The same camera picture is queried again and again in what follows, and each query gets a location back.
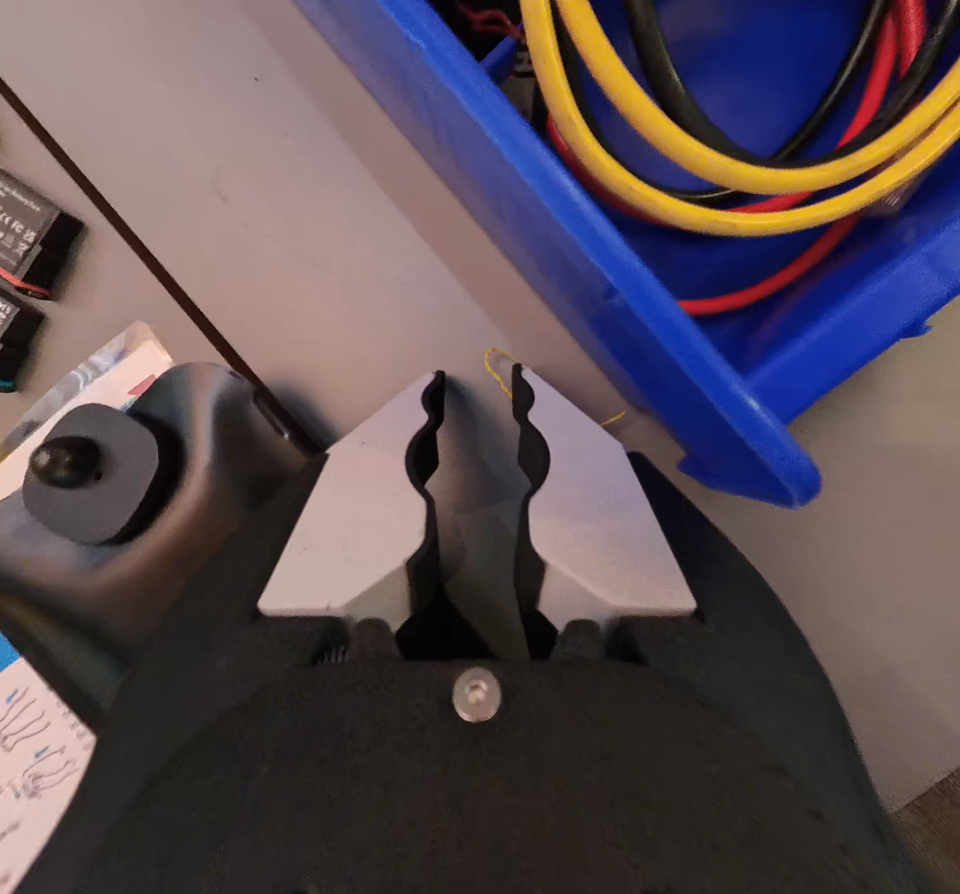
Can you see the black device with knob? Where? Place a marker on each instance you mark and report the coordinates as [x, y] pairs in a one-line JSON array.
[[210, 444]]

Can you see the black battery pack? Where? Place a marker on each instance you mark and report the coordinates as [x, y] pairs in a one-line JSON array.
[[15, 332], [30, 227]]

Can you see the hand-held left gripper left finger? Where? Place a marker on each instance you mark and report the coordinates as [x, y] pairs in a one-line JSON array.
[[337, 534]]

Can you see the white instruction sheet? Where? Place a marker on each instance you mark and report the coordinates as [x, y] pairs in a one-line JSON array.
[[37, 774]]

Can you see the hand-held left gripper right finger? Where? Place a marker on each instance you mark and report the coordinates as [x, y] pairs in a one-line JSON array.
[[607, 534]]

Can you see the blue plastic bin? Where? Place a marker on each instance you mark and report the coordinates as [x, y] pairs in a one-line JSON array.
[[525, 182]]

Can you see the thin yellow thread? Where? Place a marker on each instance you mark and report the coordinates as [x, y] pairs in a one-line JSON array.
[[489, 368]]

